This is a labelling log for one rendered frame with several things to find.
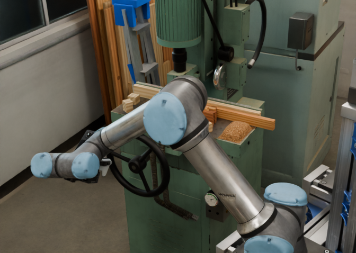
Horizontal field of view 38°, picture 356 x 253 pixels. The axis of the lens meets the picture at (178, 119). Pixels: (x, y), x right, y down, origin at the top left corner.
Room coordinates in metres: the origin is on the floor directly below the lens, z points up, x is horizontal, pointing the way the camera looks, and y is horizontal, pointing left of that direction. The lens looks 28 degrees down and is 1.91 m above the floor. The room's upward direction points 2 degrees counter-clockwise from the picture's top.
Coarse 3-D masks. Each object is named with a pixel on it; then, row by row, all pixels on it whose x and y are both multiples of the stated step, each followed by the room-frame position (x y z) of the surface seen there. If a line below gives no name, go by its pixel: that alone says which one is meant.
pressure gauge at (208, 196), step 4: (208, 192) 1.66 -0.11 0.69; (212, 192) 1.66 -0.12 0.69; (204, 196) 1.67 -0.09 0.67; (208, 196) 1.66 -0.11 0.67; (212, 196) 1.65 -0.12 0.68; (216, 196) 1.64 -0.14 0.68; (204, 200) 1.67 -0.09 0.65; (208, 200) 1.66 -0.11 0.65; (212, 200) 1.65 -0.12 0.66; (216, 200) 1.64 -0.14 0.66; (208, 204) 1.66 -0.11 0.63; (212, 204) 1.65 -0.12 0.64; (216, 204) 1.64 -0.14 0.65
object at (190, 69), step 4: (188, 64) 2.05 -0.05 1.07; (192, 64) 2.05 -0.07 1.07; (188, 68) 2.00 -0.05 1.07; (192, 68) 2.00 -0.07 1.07; (196, 68) 2.03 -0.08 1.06; (172, 72) 1.97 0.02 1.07; (176, 72) 1.97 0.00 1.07; (180, 72) 1.97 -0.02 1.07; (184, 72) 1.97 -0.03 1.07; (188, 72) 1.97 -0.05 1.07; (192, 72) 2.00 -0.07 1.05; (168, 76) 1.95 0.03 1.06; (172, 76) 1.94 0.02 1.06; (176, 76) 1.93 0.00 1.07; (168, 80) 1.95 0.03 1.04
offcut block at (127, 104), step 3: (129, 99) 1.99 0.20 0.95; (123, 102) 1.97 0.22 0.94; (126, 102) 1.96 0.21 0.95; (129, 102) 1.96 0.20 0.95; (132, 102) 1.97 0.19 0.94; (123, 105) 1.97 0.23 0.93; (126, 105) 1.95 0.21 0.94; (129, 105) 1.96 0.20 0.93; (132, 105) 1.96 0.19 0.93; (123, 108) 1.97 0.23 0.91; (126, 108) 1.95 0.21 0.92; (129, 108) 1.96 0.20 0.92; (132, 108) 1.96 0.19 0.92; (126, 111) 1.95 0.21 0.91; (129, 111) 1.96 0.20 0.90
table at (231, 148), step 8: (112, 112) 1.97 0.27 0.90; (120, 112) 1.96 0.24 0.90; (112, 120) 1.97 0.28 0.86; (224, 120) 1.86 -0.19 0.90; (216, 128) 1.79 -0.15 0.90; (224, 128) 1.79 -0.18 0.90; (256, 128) 1.79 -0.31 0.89; (216, 136) 1.73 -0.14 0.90; (248, 136) 1.73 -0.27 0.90; (256, 136) 1.79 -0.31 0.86; (144, 144) 1.77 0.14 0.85; (224, 144) 1.69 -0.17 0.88; (232, 144) 1.68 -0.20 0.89; (240, 144) 1.66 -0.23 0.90; (248, 144) 1.73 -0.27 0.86; (168, 152) 1.71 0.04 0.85; (176, 152) 1.69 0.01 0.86; (232, 152) 1.68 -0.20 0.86; (240, 152) 1.66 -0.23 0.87
